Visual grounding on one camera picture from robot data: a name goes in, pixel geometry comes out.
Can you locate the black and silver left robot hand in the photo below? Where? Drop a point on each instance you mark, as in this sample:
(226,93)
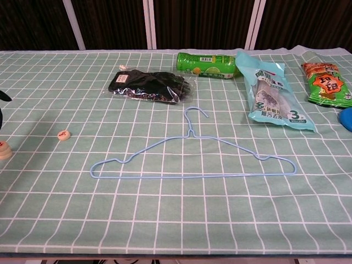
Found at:
(5,97)

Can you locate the black gloves in clear bag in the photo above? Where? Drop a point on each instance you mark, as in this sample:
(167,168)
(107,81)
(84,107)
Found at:
(154,85)

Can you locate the green roll pack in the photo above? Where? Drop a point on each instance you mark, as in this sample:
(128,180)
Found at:
(203,66)

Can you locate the green checked tablecloth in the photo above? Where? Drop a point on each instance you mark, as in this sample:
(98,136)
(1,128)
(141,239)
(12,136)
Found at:
(192,206)

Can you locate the light blue cleaning cloth package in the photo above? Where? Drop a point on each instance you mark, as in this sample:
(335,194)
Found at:
(269,96)

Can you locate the green and orange snack bag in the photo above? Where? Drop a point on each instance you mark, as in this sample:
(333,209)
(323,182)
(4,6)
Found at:
(327,85)

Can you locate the blue round disc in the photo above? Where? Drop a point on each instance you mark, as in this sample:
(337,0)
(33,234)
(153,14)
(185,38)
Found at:
(346,118)

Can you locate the white partition post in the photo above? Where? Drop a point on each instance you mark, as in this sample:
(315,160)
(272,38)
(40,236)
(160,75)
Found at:
(254,24)
(74,24)
(149,24)

